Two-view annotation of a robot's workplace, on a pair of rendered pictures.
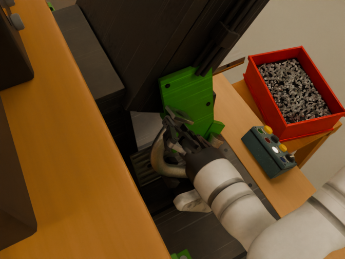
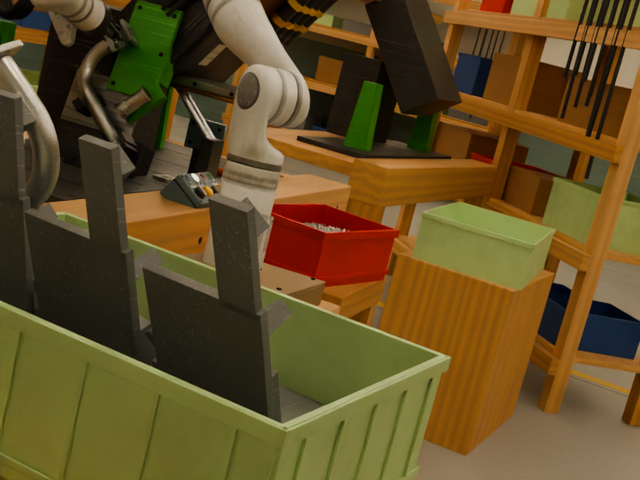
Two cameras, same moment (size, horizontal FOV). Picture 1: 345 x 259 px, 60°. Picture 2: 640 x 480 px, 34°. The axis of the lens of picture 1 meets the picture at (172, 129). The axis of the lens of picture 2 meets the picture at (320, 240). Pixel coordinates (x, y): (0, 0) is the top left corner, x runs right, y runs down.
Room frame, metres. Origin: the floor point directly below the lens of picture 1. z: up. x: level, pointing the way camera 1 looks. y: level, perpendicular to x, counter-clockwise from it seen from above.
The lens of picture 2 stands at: (-0.94, -2.02, 1.29)
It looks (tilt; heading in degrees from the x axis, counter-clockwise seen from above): 10 degrees down; 45
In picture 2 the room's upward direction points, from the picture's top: 14 degrees clockwise
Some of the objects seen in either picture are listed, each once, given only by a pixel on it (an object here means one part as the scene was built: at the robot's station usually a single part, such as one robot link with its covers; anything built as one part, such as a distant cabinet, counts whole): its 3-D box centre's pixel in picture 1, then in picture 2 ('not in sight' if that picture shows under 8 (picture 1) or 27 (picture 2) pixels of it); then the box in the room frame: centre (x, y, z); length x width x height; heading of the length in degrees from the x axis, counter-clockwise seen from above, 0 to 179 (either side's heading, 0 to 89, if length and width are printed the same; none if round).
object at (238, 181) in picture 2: not in sight; (241, 215); (0.17, -0.72, 0.98); 0.09 x 0.09 x 0.17; 31
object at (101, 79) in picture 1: (80, 102); (107, 77); (0.47, 0.24, 1.07); 0.30 x 0.18 x 0.34; 28
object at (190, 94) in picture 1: (182, 99); (151, 51); (0.40, -0.02, 1.17); 0.13 x 0.12 x 0.20; 28
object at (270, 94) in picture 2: not in sight; (264, 120); (0.17, -0.72, 1.14); 0.09 x 0.09 x 0.17; 86
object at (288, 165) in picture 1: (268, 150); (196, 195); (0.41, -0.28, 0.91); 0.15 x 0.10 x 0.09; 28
